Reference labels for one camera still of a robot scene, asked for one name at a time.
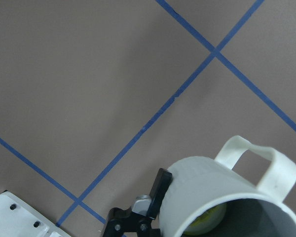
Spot white mug with handle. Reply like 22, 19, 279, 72
159, 136, 296, 237

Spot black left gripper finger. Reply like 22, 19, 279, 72
147, 168, 173, 220

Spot yellow lemon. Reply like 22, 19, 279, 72
183, 203, 227, 236

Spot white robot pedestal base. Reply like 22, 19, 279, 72
0, 191, 70, 237

